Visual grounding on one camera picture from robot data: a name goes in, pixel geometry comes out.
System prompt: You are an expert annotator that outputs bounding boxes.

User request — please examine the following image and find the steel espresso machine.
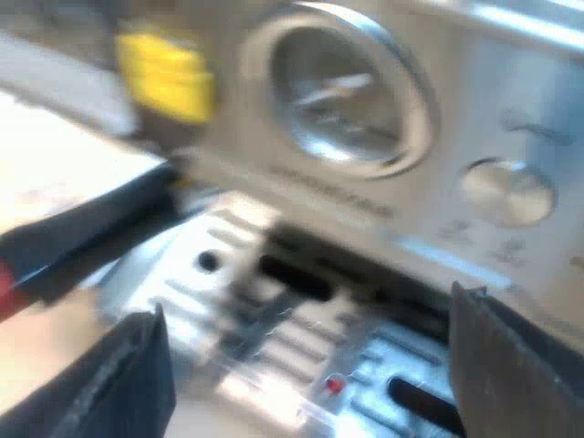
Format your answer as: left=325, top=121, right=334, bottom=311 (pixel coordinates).
left=98, top=0, right=584, bottom=438

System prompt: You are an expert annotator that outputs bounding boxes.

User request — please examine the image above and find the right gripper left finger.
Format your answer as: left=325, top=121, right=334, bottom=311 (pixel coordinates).
left=0, top=301, right=178, bottom=438

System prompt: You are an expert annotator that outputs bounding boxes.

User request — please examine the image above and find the roll of yellow tape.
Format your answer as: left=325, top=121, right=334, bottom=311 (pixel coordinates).
left=114, top=29, right=217, bottom=125

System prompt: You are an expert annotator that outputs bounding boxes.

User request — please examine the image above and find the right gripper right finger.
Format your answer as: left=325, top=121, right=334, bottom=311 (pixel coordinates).
left=449, top=279, right=584, bottom=438

